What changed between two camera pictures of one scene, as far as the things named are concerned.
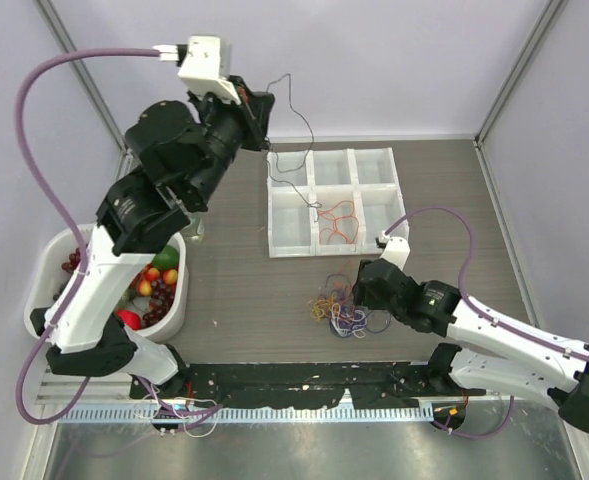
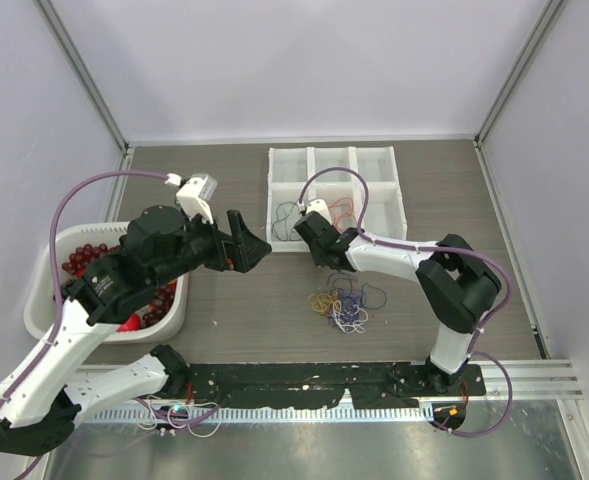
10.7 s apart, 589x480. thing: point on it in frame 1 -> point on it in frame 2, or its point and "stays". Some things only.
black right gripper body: [364, 297] -> [317, 255]
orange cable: [344, 223] stays
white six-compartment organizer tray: [333, 201] stays
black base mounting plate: [283, 385] stays
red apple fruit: [131, 319] stays
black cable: [314, 205] -> [280, 226]
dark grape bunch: [162, 297] stays
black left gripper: [254, 113] -> [245, 250]
